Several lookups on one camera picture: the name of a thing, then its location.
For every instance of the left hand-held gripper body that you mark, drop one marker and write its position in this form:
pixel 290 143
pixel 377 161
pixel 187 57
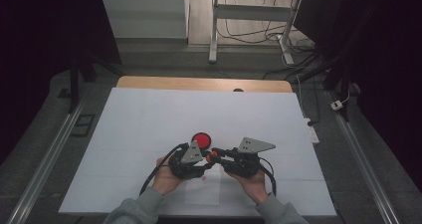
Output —
pixel 185 164

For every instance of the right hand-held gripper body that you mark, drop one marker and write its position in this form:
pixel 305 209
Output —
pixel 245 161

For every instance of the round red stamp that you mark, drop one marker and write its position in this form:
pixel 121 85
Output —
pixel 212 157

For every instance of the round red ink pad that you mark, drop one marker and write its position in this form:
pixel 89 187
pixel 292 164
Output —
pixel 201 140

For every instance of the person's left hand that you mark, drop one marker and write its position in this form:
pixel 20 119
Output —
pixel 166 180

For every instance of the person's right hand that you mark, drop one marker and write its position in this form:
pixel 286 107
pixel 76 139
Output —
pixel 252 187

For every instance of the small white paper sheet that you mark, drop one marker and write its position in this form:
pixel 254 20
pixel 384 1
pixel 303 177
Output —
pixel 205 192

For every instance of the large white table cover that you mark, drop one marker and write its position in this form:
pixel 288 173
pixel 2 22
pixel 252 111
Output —
pixel 149 117

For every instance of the white power strip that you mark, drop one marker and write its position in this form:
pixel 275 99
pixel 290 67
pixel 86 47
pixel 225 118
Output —
pixel 312 132

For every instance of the small white adapter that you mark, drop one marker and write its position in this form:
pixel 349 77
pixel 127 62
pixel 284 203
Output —
pixel 336 105

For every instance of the black metal stand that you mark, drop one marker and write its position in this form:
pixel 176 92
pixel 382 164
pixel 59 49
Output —
pixel 74 84
pixel 343 84

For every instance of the white cabinet panel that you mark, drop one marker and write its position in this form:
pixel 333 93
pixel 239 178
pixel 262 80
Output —
pixel 146 15

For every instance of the aluminium floor rail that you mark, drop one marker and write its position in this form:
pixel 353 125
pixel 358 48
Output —
pixel 361 157
pixel 46 161

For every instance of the white desk frame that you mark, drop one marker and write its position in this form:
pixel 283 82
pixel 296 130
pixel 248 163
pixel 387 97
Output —
pixel 252 12

